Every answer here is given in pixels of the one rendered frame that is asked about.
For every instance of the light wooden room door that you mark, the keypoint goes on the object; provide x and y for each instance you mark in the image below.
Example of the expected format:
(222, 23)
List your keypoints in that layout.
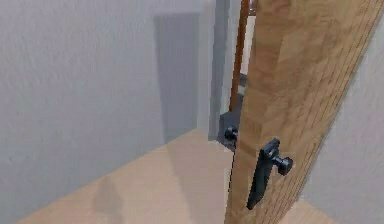
(293, 83)

